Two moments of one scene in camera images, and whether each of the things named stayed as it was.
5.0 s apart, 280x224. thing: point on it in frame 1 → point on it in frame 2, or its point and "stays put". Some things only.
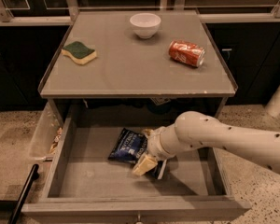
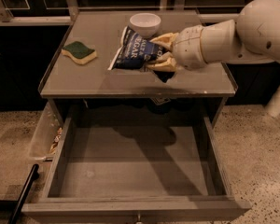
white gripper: [154, 146] → [188, 47]
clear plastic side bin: [47, 133] stays put
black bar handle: [35, 175] stays put
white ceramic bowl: [146, 24] stays put
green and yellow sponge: [79, 52] stays put
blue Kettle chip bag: [129, 147] → [135, 52]
